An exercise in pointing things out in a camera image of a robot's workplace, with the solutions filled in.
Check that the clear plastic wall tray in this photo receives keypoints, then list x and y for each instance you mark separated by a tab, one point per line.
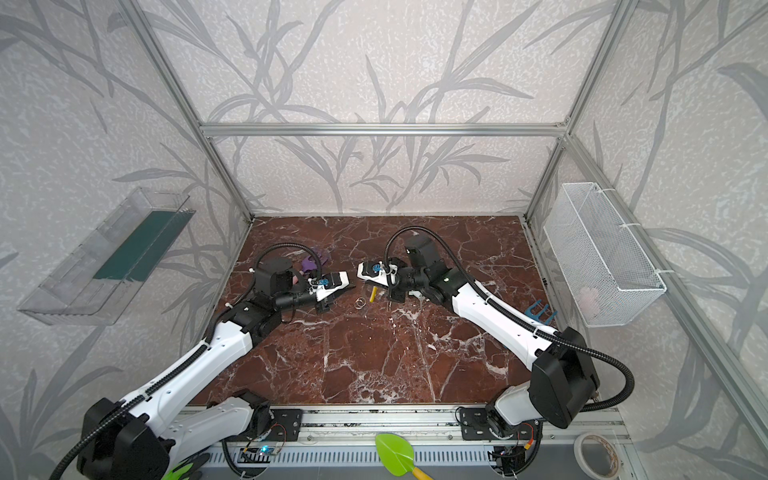
95	284

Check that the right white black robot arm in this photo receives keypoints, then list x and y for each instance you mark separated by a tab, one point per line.
562	378

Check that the tape roll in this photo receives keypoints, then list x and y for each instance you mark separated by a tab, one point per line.
597	457

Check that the blue toy rake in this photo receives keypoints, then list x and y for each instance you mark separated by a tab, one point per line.
541	312

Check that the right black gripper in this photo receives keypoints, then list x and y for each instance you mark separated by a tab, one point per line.
391	285

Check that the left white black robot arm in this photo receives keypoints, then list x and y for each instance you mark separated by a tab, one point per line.
141	435

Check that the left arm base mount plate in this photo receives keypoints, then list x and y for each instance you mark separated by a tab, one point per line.
278	425

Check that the pink object in basket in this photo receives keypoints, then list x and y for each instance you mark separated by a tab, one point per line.
588	301

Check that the purple toy rake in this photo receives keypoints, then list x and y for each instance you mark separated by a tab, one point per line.
309	264

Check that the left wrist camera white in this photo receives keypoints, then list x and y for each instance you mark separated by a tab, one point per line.
332	279

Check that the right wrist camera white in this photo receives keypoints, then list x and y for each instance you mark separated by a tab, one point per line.
376	273

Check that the white wire mesh basket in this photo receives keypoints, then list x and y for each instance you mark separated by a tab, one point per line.
595	247

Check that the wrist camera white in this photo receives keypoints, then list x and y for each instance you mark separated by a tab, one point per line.
332	279
376	273

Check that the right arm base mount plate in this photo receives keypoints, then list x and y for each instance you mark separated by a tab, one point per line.
475	425

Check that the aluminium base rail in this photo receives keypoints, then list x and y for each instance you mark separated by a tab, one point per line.
344	436

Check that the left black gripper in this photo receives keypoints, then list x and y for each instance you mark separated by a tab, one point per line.
325	298

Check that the green toy shovel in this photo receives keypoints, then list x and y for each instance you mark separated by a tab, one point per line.
397	455

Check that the green black work glove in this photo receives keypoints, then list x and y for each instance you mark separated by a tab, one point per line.
189	469

